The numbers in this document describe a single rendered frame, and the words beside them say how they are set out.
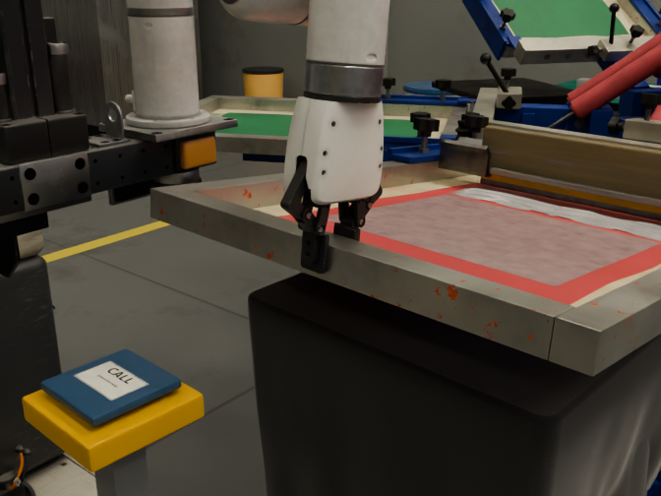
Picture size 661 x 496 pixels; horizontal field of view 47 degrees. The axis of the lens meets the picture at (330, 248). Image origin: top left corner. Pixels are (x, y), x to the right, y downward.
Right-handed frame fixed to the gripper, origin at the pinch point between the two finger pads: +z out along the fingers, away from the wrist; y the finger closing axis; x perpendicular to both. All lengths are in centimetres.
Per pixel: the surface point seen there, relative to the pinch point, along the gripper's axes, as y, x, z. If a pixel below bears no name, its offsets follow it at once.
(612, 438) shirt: -25.9, 22.4, 21.3
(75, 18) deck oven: -272, -537, -18
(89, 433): 23.0, -7.4, 16.0
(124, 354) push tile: 14.2, -15.4, 13.4
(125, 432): 20.4, -5.3, 15.9
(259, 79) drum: -379, -432, 20
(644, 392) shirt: -34.1, 22.4, 18.0
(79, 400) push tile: 22.1, -10.7, 14.2
